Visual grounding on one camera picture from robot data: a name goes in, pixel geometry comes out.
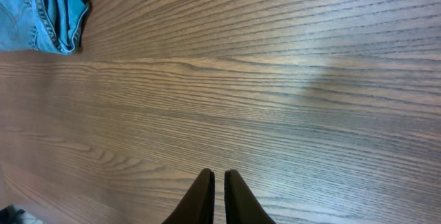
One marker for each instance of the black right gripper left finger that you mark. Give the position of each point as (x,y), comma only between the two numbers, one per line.
(197,205)

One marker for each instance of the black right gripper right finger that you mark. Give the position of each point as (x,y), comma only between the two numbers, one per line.
(241,206)

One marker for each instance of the light blue denim jeans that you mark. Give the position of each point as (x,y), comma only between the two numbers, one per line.
(53,26)

